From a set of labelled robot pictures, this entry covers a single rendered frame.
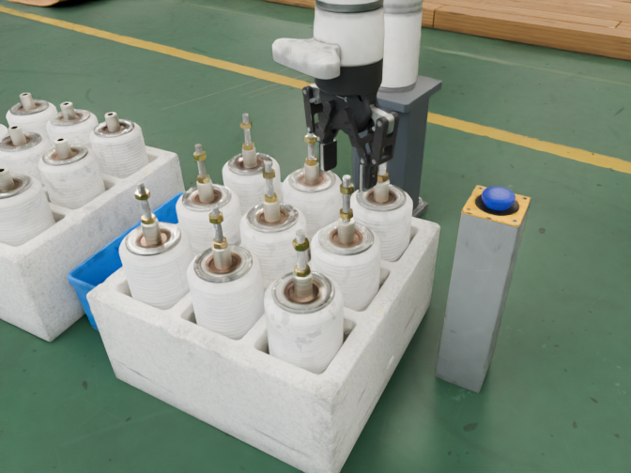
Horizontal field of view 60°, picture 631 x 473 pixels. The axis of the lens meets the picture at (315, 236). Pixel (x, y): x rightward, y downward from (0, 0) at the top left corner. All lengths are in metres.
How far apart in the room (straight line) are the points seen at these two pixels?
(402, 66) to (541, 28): 1.44
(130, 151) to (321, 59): 0.62
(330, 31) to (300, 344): 0.35
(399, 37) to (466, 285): 0.48
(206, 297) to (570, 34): 1.98
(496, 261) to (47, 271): 0.70
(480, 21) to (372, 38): 1.95
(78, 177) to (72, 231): 0.10
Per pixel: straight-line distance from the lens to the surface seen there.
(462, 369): 0.87
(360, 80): 0.59
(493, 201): 0.70
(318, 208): 0.85
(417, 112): 1.09
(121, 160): 1.10
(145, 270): 0.76
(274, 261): 0.77
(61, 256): 1.00
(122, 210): 1.07
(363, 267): 0.72
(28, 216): 0.98
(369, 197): 0.83
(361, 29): 0.58
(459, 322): 0.81
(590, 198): 1.42
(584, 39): 2.41
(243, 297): 0.69
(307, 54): 0.56
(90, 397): 0.95
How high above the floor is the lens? 0.69
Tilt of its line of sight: 36 degrees down
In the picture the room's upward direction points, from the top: 2 degrees counter-clockwise
